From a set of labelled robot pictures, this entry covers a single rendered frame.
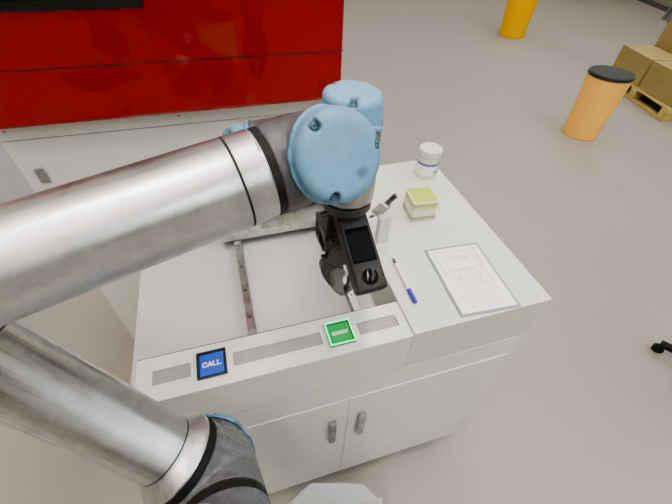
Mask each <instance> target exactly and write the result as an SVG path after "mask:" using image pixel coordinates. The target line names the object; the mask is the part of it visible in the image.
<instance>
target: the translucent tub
mask: <svg viewBox="0 0 672 504"><path fill-rule="evenodd" d="M405 190H406V194H405V199H404V202H403V208H404V210H405V212H406V214H407V216H408V218H409V220H410V221H411V222H414V221H423V220H432V219H434V218H435V216H436V214H435V213H436V209H437V206H438V203H440V200H439V199H438V197H437V195H436V194H435V192H434V191H433V189H432V188H431V186H421V187H411V188H405Z"/></svg>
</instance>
